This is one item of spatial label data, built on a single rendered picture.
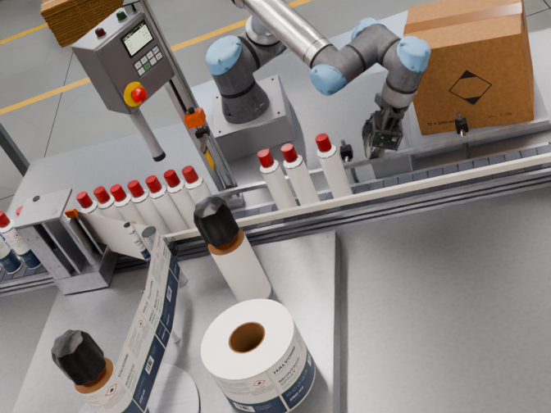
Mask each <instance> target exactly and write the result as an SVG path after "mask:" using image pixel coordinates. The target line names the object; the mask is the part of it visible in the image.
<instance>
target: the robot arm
mask: <svg viewBox="0 0 551 413"><path fill-rule="evenodd" d="M231 1H232V3H233V4H234V5H236V6H237V7H238V8H240V9H246V10H247V11H249V12H250V13H251V14H252V15H251V16H250V17H249V18H248V20H247V23H246V30H245V31H244V32H243V33H242V34H240V35H239V36H238V37H236V36H233V35H229V36H226V37H225V38H221V39H218V40H217V41H216V42H215V43H213V44H212V45H211V47H210V48H209V49H208V50H207V55H206V62H207V65H208V69H209V71H210V73H211V74H212V77H213V79H214V81H215V83H216V86H217V88H218V90H219V92H220V95H221V109H222V113H223V116H224V117H225V119H226V120H227V121H228V122H230V123H232V124H243V123H247V122H249V121H252V120H255V119H257V118H258V117H259V116H261V115H262V114H263V113H264V112H265V111H266V109H267V108H268V107H269V103H270V101H269V98H268V96H267V94H266V92H265V91H264V90H263V88H262V87H261V86H260V85H259V84H258V83H257V82H256V80H255V79H254V76H253V73H254V72H255V71H257V70H259V69H260V68H261V67H263V66H264V65H265V64H266V63H268V62H269V61H271V60H273V59H274V58H275V57H277V56H279V55H281V54H282V53H283V52H285V50H286V49H289V50H290V51H292V52H293V53H294V54H295V55H296V56H297V57H298V58H299V59H300V60H301V61H303V62H304V63H305V64H306V65H307V66H308V67H309V68H310V69H311V71H310V80H311V81H312V84H313V85H314V86H315V87H316V90H317V91H318V92H319V93H321V94H323V95H325V96H330V95H332V94H334V93H336V92H338V91H340V90H341V89H343V88H344V87H345V86H346V85H347V84H349V83H350V82H351V81H353V80H354V79H356V78H357V77H358V76H359V75H360V74H362V73H363V72H365V71H366V70H368V69H369V68H371V67H372V66H373V65H375V64H376V63H378V64H380V65H381V66H383V67H384V68H385V69H386V70H388V71H389V73H388V75H387V78H386V80H385V83H384V86H383V88H382V90H381V93H376V96H375V103H376V104H377V105H378V106H379V108H380V110H379V111H375V112H373V113H371V117H370V118H369V120H366V122H365V124H364V126H363V127H362V140H363V147H364V152H365V156H366V158H367V160H369V158H370V157H373V156H379V158H380V161H381V162H383V161H384V159H385V151H386V150H387V149H389V150H395V151H397V150H398V147H399V144H400V143H401V140H402V138H403V126H402V119H403V117H404V112H405V111H407V110H408V108H409V105H410V104H411V103H412V100H413V97H414V95H415V94H417V88H418V85H419V83H420V81H421V77H422V76H423V74H424V71H425V70H426V67H427V65H428V61H429V58H430V54H431V50H430V46H429V44H428V43H427V42H426V41H424V40H423V39H419V38H418V37H414V36H407V37H404V38H402V39H401V38H400V37H399V36H397V35H396V34H394V33H393V32H392V31H390V30H389V29H387V27H386V26H385V25H383V24H381V23H380V22H379V21H377V20H374V19H373V18H365V19H363V20H361V21H360V22H358V25H357V26H355V27H354V29H353V32H352V34H351V40H352V41H351V42H349V43H348V44H346V45H345V46H343V47H342V48H341V49H338V48H337V47H335V46H334V45H333V44H332V43H331V42H330V41H329V40H328V39H326V38H325V37H324V36H323V35H322V34H321V33H319V32H318V31H317V30H316V29H315V28H314V27H313V26H312V25H310V24H309V23H308V22H307V21H306V20H305V19H304V18H302V17H301V16H300V15H299V14H298V13H297V12H296V11H295V10H294V9H293V8H292V7H291V6H290V5H289V4H288V3H286V2H285V1H284V0H231ZM373 147H375V150H374V151H373V152H372V150H373Z"/></svg>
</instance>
